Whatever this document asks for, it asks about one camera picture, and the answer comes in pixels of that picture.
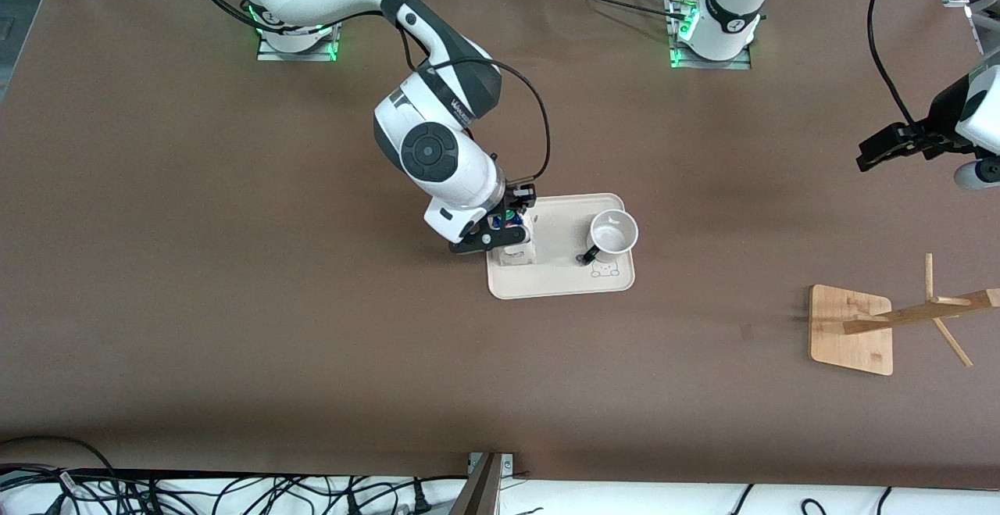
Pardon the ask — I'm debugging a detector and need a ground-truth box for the blue milk carton green cap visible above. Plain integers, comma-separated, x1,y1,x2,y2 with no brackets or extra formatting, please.
491,210,540,267

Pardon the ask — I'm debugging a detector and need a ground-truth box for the white smiley mug black handle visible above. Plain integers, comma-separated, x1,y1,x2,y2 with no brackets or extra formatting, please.
577,209,640,266

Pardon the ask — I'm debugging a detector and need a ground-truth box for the cream rabbit print tray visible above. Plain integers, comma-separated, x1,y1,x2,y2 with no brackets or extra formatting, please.
484,193,636,300

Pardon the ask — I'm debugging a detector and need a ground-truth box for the wooden mug stand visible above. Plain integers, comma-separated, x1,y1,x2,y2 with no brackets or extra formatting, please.
809,253,1000,377

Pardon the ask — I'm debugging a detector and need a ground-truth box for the brown table mat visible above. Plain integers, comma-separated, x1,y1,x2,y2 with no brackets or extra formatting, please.
0,0,1000,492

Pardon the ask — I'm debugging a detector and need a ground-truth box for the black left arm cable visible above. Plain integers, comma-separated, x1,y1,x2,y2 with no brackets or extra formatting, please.
869,0,923,133

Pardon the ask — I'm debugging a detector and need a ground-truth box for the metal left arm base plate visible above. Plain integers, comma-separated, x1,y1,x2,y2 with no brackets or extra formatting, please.
668,0,752,70

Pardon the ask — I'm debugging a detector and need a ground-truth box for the aluminium camera post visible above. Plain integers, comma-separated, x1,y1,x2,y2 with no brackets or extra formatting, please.
449,451,514,515

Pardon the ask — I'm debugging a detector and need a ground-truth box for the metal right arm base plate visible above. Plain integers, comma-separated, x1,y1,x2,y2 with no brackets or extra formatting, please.
257,19,341,63

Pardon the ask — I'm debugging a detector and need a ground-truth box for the black cable with white tag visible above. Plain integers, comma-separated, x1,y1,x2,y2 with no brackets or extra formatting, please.
55,468,83,515

